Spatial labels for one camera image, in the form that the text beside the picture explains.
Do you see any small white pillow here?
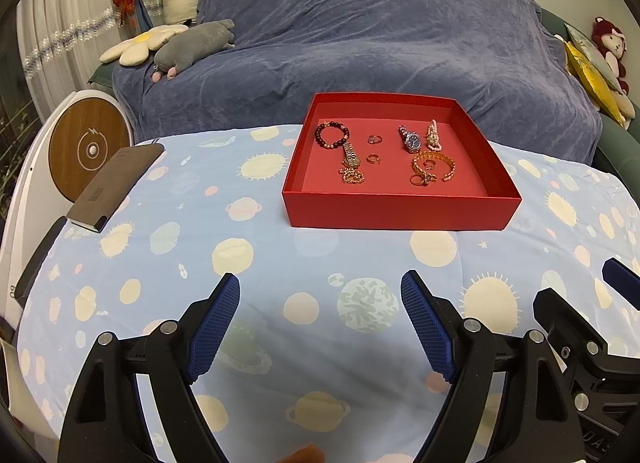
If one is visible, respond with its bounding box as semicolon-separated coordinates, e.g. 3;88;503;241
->
612;90;637;120

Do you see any yellow pillow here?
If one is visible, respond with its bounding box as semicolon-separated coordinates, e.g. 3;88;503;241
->
564;38;627;130

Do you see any grey plush animal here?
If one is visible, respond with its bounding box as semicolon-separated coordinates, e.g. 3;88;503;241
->
152;19;236;82

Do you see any cream flower pillow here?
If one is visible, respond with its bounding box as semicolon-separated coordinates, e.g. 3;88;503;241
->
99;24;190;67

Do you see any red monkey plush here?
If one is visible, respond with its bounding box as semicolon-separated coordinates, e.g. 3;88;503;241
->
592;16;631;94

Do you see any dark red bead bracelet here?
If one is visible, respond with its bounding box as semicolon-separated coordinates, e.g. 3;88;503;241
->
315;120;350;149

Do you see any brown notebook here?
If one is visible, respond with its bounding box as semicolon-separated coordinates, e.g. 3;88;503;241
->
66;143;166;234

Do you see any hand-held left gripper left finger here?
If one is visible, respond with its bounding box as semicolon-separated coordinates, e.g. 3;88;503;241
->
57;272;242;463

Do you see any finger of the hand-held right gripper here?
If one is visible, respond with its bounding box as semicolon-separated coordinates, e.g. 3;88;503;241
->
602;258;640;311
532;287;640;463

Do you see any silver watch blue face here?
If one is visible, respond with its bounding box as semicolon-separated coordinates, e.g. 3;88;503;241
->
398;126;424;153

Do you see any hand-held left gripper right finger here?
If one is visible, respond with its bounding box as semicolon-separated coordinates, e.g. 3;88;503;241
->
401;269;587;463

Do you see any silver grey pillow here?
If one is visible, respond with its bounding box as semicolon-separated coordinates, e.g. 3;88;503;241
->
565;22;621;92

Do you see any pink pearl necklace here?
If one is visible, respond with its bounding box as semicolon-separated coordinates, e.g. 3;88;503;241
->
425;119;444;153

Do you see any red cardboard box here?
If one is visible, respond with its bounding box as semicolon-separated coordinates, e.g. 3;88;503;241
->
281;92;523;232

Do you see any white sheer curtain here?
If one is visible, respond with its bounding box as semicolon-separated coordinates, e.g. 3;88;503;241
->
16;0;147;111

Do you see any white device with wooden disc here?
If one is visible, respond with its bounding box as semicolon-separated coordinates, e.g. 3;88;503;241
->
0;90;134;444

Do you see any gold twisted bangle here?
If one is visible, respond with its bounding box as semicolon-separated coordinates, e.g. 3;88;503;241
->
411;152;457;183

